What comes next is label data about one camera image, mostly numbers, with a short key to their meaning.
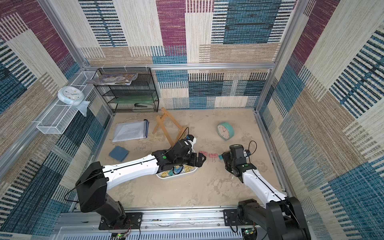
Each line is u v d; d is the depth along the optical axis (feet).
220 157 3.08
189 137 2.37
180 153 2.03
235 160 2.20
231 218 2.40
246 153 2.60
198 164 2.31
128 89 3.58
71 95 2.47
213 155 3.06
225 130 3.20
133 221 2.39
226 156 2.60
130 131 3.56
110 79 2.79
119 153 3.18
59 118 2.36
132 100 3.31
